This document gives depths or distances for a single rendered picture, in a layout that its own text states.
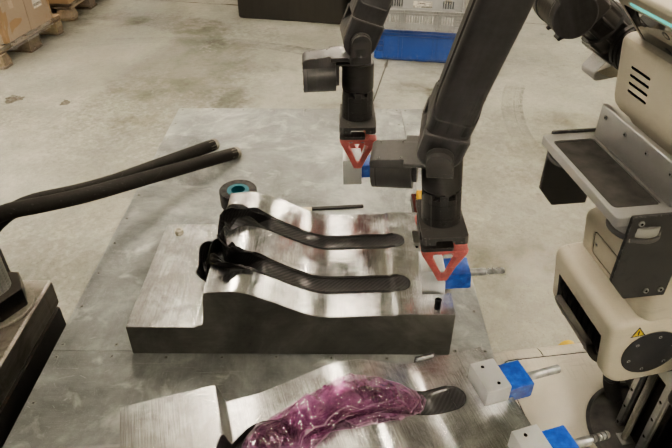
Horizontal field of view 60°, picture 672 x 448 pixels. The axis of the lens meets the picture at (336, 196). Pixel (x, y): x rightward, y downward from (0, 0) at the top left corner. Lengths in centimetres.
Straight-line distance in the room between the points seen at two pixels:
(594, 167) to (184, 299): 69
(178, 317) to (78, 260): 163
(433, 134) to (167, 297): 51
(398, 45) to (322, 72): 319
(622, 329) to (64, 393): 89
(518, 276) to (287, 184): 128
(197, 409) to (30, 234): 209
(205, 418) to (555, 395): 108
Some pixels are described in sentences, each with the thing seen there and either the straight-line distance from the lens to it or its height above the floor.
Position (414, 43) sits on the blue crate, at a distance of 420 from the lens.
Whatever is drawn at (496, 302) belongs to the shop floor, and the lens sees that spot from 225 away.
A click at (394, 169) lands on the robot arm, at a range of 81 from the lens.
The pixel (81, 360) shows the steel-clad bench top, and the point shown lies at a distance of 103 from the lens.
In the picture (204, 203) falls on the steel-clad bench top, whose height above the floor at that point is 80.
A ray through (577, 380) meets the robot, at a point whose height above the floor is 28.
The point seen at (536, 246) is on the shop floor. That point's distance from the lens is 255.
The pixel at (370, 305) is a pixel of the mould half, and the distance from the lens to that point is 91.
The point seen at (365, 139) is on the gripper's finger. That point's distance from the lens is 107.
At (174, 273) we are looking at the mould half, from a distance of 103.
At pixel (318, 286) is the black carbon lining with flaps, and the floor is 88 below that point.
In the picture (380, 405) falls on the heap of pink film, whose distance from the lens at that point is 77.
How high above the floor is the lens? 153
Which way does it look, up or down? 34 degrees down
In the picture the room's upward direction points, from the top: straight up
